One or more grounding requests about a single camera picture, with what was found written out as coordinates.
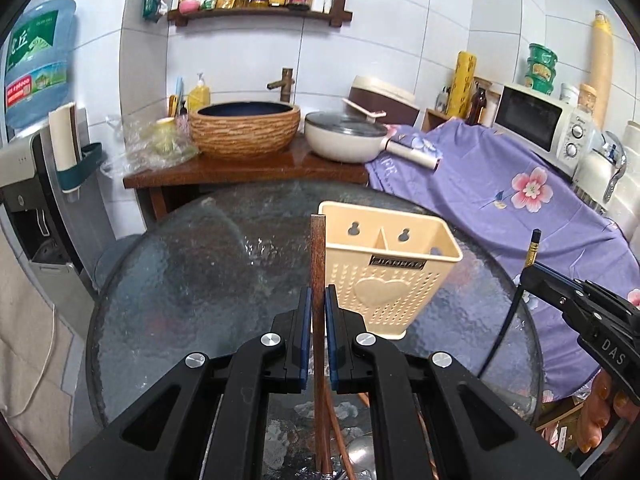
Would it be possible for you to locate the brown glass bottle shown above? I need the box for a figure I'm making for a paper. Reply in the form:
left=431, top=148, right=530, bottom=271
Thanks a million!
left=470, top=87, right=488, bottom=126

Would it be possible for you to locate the white pan with glass lid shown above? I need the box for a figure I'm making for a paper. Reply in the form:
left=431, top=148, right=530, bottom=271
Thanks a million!
left=304, top=111, right=443, bottom=171

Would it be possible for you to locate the metal spoon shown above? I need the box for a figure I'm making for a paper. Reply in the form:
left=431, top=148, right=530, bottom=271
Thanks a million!
left=345, top=434, right=377, bottom=480

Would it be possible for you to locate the clear plastic bag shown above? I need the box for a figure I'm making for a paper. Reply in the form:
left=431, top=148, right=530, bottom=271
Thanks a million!
left=105, top=112, right=201, bottom=171

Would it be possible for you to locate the purple floral cloth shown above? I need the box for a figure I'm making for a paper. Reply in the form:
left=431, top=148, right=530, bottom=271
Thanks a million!
left=365, top=117, right=640, bottom=411

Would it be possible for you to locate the person's right hand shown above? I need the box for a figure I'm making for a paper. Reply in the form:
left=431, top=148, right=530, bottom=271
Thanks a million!
left=581, top=370, right=640, bottom=456

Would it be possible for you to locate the chrome tap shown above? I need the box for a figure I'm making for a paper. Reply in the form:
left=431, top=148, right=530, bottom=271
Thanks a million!
left=597, top=130, right=627, bottom=203

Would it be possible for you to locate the white rice paddle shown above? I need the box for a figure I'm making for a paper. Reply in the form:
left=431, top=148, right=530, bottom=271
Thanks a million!
left=341, top=98, right=387, bottom=120

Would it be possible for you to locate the brown woven-look basin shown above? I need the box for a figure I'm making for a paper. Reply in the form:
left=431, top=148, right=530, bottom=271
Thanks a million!
left=187, top=101, right=302, bottom=158

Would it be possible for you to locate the bronze faucet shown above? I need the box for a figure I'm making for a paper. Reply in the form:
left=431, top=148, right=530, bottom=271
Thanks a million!
left=266, top=67, right=296, bottom=103

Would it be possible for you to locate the beige plastic utensil holder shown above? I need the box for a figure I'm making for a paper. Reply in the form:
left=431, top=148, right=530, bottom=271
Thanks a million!
left=318, top=201, right=463, bottom=341

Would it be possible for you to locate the brown wooden counter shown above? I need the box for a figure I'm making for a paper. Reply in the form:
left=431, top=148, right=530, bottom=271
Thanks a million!
left=122, top=132, right=371, bottom=221

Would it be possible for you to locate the yellow cup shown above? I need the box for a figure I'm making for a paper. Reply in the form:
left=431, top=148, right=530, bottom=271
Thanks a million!
left=155, top=117, right=178, bottom=153

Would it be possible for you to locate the white microwave oven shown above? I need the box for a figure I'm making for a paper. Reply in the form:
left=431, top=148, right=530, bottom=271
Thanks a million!
left=492, top=82, right=598, bottom=171

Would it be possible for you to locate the white cable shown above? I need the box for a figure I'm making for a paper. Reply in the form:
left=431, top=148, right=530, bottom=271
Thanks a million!
left=10, top=300, right=58, bottom=418

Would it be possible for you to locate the beige cloth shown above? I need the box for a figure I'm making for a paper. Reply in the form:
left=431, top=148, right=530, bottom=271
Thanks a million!
left=0, top=230, right=96, bottom=461

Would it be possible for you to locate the green wall holder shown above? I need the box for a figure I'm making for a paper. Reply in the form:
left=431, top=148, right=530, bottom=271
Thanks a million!
left=59, top=142, right=106, bottom=193

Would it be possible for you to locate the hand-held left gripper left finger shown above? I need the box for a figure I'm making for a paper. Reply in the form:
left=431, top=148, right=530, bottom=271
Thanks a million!
left=59, top=285, right=315, bottom=480

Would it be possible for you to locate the tall beige roll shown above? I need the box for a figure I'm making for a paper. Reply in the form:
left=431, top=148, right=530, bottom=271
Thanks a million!
left=590, top=10, right=615, bottom=131

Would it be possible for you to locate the yellow wrap roll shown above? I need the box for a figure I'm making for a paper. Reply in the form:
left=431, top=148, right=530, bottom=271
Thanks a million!
left=446, top=51, right=478, bottom=120

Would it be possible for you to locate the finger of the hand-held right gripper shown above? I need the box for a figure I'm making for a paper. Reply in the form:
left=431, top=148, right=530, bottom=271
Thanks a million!
left=521, top=277, right=584, bottom=312
left=521, top=263, right=585, bottom=292

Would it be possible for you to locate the glass jar with cork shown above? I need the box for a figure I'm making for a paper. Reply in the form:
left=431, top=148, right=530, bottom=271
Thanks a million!
left=577, top=84, right=598, bottom=126

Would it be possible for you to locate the blue water jug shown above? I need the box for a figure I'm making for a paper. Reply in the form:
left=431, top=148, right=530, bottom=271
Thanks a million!
left=4, top=0, right=78, bottom=131

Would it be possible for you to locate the small wooden box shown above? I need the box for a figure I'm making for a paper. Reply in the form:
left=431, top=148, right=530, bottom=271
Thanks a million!
left=422, top=107, right=461, bottom=133

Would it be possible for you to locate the white water dispenser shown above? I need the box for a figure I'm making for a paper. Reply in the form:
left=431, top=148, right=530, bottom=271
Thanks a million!
left=0, top=127, right=101, bottom=321

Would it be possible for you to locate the white and brown rice cooker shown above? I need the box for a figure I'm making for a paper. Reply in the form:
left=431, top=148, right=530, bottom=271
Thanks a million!
left=348, top=76, right=421, bottom=128

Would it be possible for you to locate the black chopstick with gold end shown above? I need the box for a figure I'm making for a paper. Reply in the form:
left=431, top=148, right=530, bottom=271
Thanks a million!
left=480, top=229, right=544, bottom=380

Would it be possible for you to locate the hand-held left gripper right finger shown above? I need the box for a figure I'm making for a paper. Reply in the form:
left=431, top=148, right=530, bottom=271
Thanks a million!
left=324, top=285, right=583, bottom=480

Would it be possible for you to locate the yellow soap pump bottle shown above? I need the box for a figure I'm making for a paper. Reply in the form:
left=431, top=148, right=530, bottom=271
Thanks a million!
left=187, top=72, right=212, bottom=113

